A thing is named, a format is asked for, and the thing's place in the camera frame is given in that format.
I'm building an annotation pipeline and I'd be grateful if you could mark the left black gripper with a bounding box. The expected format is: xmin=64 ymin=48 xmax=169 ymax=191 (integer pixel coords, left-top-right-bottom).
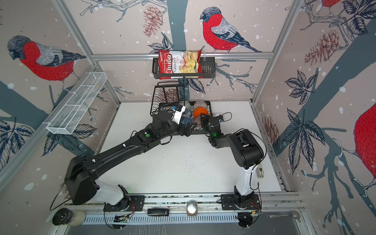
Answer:
xmin=159 ymin=115 xmax=198 ymax=141

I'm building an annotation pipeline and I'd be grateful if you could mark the orange plastic bowl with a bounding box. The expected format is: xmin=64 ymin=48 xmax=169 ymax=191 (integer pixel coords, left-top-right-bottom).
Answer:
xmin=193 ymin=107 xmax=209 ymax=118

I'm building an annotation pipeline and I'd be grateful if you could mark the grey green patterned bowl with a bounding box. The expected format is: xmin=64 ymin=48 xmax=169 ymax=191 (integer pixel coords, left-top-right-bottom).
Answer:
xmin=183 ymin=101 xmax=193 ymax=111

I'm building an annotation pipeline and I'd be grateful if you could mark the black wire dish rack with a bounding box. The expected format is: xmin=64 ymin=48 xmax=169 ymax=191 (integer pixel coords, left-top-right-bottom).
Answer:
xmin=150 ymin=81 xmax=197 ymax=121

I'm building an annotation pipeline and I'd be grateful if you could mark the dark blue patterned bowl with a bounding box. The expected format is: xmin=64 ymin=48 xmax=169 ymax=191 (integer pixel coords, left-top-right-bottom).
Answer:
xmin=182 ymin=116 xmax=192 ymax=125

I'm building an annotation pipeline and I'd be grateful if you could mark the red white patterned bowl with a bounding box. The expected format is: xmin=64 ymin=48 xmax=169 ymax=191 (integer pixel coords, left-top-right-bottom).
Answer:
xmin=194 ymin=116 xmax=202 ymax=129

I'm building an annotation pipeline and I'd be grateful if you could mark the white brown patterned bowl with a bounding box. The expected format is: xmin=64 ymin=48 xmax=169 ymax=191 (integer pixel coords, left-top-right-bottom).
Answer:
xmin=193 ymin=100 xmax=208 ymax=110

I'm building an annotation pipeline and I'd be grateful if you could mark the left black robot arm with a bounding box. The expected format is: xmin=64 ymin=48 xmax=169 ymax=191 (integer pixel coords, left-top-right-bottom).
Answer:
xmin=64 ymin=111 xmax=197 ymax=211

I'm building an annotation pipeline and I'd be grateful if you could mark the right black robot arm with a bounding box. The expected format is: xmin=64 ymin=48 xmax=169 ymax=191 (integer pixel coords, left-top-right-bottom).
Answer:
xmin=200 ymin=114 xmax=265 ymax=211

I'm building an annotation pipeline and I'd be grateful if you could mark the red cassava chips bag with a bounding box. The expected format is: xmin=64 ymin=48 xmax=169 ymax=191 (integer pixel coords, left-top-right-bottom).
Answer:
xmin=158 ymin=50 xmax=202 ymax=80

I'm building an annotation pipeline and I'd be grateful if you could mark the silver round button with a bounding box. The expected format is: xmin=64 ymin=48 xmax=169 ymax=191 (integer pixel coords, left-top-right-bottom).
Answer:
xmin=186 ymin=202 xmax=198 ymax=216

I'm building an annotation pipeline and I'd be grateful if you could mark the small black box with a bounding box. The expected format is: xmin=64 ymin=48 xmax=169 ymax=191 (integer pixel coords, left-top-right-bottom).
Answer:
xmin=147 ymin=208 xmax=169 ymax=217

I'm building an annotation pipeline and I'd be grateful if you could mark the metal spoon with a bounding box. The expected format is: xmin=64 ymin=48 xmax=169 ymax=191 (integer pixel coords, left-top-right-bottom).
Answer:
xmin=267 ymin=211 xmax=301 ymax=220

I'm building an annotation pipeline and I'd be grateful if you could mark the black round knob device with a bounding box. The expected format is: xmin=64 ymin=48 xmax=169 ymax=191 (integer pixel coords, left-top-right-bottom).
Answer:
xmin=52 ymin=208 xmax=86 ymax=227

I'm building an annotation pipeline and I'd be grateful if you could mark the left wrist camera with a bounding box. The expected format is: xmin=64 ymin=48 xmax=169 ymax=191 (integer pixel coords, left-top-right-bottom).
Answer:
xmin=171 ymin=105 xmax=186 ymax=124

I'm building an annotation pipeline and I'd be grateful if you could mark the black wall shelf basket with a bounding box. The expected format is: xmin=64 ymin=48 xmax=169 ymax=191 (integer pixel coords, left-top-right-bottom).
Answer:
xmin=152 ymin=57 xmax=216 ymax=79

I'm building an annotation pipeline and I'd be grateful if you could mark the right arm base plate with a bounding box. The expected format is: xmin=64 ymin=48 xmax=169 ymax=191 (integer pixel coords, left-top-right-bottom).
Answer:
xmin=219 ymin=194 xmax=261 ymax=211

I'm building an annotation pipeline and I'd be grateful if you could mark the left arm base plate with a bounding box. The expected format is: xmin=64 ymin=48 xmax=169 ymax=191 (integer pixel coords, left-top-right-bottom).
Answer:
xmin=103 ymin=195 xmax=145 ymax=212

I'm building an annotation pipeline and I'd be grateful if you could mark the white wire wall basket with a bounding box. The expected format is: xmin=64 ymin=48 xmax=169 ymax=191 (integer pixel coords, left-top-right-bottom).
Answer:
xmin=47 ymin=71 xmax=107 ymax=135

